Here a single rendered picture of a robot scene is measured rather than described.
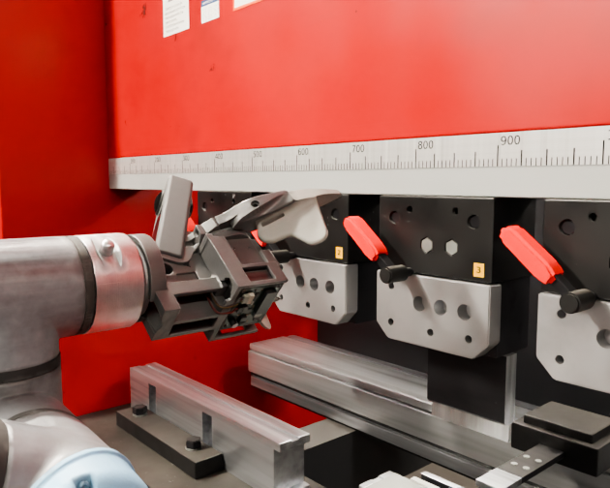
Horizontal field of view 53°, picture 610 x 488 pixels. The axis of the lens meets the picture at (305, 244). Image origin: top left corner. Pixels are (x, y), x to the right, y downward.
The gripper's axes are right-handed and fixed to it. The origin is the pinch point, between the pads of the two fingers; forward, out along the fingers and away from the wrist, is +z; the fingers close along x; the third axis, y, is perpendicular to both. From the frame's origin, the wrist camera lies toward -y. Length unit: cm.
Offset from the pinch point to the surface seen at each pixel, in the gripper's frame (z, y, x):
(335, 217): 12.1, -7.4, -3.6
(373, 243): 8.3, 1.7, 1.0
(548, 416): 37.0, 22.8, -14.2
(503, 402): 15.0, 21.7, -3.4
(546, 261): 8.2, 17.1, 13.8
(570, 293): 7.6, 20.5, 13.6
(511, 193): 12.0, 9.0, 14.5
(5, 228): -8, -56, -50
